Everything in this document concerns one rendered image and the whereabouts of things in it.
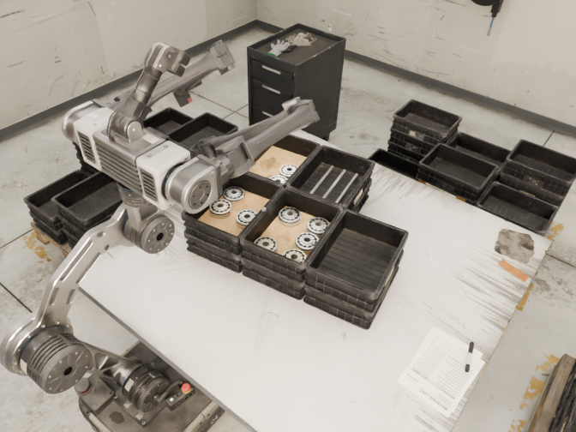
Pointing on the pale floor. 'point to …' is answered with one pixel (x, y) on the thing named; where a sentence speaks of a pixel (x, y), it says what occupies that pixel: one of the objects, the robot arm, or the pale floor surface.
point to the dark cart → (297, 77)
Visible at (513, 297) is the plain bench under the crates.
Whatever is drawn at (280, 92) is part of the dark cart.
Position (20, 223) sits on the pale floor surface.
